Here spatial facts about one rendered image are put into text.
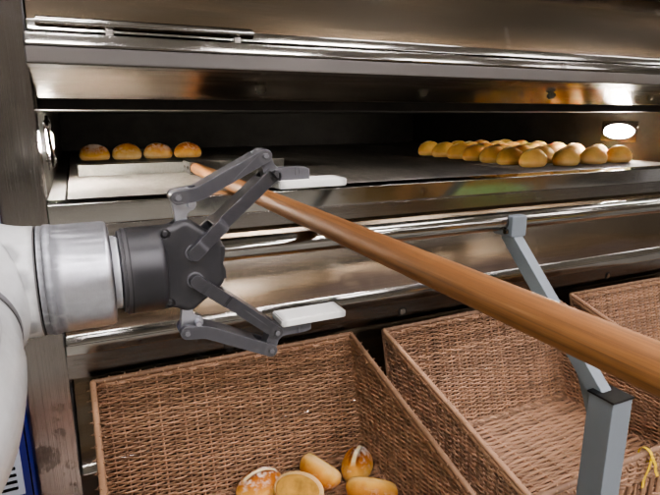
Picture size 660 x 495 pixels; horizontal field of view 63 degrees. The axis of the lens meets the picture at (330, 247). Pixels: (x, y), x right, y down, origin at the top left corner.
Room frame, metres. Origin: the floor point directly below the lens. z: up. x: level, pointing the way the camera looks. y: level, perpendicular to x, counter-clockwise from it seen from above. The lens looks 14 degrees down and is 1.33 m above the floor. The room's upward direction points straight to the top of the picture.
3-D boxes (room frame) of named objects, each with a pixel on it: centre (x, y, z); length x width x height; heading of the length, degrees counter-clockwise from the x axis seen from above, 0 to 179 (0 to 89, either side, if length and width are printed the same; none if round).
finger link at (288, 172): (0.51, 0.05, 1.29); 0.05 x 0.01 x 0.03; 115
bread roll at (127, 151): (1.91, 0.71, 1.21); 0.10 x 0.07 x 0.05; 117
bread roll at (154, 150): (1.96, 0.62, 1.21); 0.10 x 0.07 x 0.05; 115
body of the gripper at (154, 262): (0.47, 0.14, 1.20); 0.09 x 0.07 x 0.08; 115
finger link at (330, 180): (0.52, 0.02, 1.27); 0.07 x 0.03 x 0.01; 115
